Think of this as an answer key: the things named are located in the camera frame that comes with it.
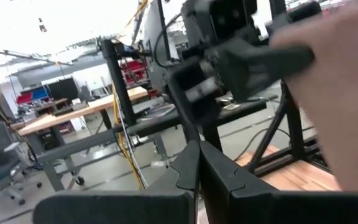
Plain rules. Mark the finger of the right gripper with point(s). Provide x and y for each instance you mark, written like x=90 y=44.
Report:
x=259 y=65

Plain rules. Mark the black upright post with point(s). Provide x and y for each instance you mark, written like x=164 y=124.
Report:
x=120 y=87

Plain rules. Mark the wooden top workbench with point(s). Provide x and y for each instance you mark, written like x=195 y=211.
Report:
x=73 y=113

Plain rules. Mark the grey workbench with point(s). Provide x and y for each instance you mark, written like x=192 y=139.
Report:
x=89 y=141

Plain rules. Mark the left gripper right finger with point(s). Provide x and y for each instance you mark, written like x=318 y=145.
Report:
x=275 y=208

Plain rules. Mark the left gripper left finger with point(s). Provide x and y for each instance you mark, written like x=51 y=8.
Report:
x=120 y=208

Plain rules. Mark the black monitor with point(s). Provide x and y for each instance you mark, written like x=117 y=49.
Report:
x=63 y=89

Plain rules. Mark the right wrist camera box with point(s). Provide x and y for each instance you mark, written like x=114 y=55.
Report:
x=222 y=18

